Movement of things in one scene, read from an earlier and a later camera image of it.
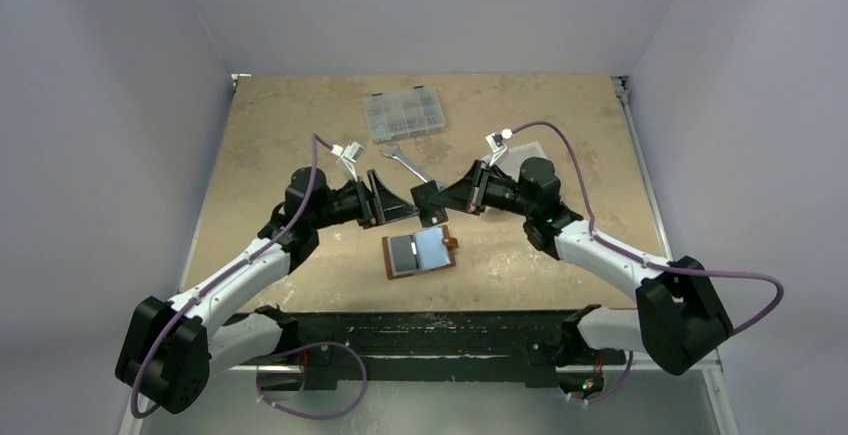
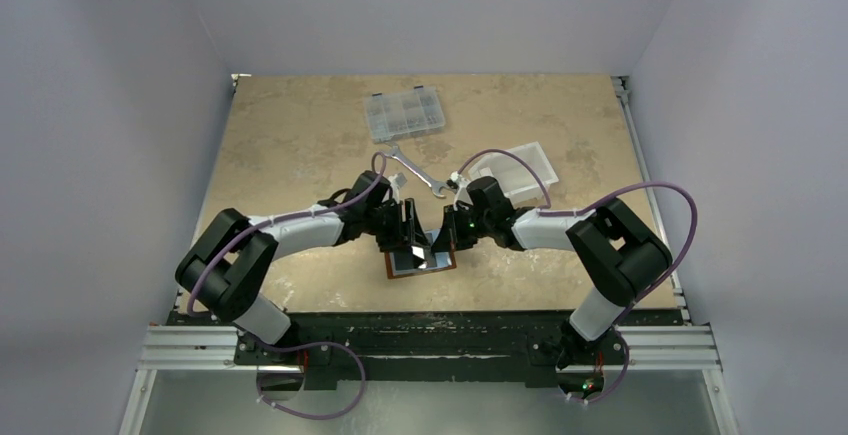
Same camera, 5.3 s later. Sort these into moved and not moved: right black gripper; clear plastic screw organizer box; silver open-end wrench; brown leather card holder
Moved: right black gripper
Not moved: brown leather card holder; clear plastic screw organizer box; silver open-end wrench
